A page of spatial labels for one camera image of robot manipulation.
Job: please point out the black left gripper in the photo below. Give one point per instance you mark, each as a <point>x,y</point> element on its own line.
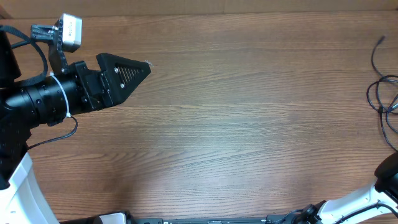
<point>110,83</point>

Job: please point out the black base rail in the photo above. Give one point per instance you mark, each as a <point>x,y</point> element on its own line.
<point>296,216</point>

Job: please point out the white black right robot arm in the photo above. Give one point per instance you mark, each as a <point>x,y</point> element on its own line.
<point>375,199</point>

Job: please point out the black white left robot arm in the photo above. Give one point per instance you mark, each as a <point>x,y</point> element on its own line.
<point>62,91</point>

